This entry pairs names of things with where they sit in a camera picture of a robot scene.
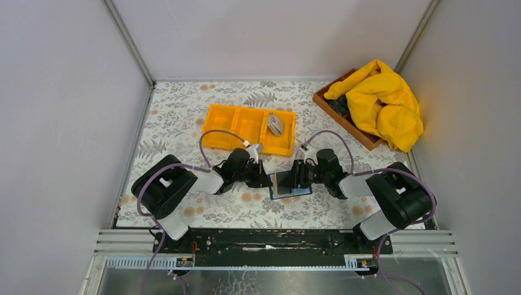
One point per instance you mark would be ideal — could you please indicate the floral table mat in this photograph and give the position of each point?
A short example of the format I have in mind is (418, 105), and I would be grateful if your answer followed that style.
(174, 123)

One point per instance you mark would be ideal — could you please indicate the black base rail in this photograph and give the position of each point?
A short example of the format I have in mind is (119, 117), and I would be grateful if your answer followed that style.
(271, 247)

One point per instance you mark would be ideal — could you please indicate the yellow cloth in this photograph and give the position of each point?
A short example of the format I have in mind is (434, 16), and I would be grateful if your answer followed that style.
(382, 104)

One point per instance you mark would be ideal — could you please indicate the yellow plastic bin right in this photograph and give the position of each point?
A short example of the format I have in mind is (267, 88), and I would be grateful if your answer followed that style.
(283, 144)

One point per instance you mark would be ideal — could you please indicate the yellow plastic bin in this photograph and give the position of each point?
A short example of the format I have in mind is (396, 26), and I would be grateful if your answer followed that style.
(220, 117)
(283, 144)

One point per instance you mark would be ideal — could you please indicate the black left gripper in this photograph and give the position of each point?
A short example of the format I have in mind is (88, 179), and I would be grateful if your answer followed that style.
(260, 178)

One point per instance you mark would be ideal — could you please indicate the black credit card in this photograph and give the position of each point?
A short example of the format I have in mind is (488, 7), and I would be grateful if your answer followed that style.
(279, 185)

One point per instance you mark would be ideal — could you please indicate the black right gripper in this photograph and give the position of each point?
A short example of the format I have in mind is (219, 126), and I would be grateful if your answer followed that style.
(299, 167)

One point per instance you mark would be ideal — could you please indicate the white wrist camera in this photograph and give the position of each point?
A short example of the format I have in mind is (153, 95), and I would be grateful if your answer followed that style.
(307, 153)
(254, 150)

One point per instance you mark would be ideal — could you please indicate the yellow plastic bin left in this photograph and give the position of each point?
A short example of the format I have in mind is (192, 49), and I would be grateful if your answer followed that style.
(220, 117)

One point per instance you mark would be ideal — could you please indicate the blue leather card holder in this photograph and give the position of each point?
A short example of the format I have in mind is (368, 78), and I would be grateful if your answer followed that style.
(294, 192)

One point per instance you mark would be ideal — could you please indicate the brown wooden tray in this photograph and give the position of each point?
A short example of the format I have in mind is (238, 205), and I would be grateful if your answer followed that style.
(369, 141)

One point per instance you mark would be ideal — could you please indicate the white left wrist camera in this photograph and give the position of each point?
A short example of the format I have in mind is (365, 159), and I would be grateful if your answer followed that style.
(254, 150)

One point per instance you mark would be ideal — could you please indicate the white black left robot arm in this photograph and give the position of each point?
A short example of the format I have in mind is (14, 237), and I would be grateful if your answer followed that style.
(162, 188)

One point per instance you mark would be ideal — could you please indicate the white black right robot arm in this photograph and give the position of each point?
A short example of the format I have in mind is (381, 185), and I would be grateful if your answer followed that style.
(400, 195)

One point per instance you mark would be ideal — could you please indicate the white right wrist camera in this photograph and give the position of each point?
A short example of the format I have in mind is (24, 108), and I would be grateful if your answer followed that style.
(307, 153)

